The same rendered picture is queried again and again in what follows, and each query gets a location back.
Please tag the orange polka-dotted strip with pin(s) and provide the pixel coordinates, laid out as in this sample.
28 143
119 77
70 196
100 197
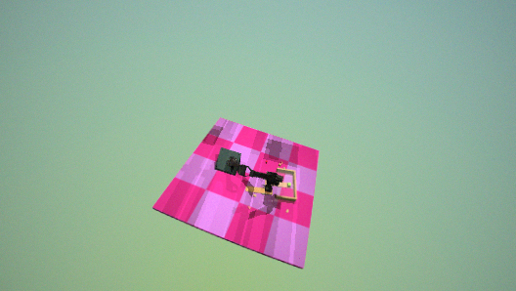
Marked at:
257 190

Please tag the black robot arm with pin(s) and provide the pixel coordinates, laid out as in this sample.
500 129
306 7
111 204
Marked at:
271 177

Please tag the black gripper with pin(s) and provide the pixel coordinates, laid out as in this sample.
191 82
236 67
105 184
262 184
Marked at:
268 186

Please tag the brown open wooden tray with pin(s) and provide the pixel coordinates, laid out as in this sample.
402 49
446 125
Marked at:
287 190

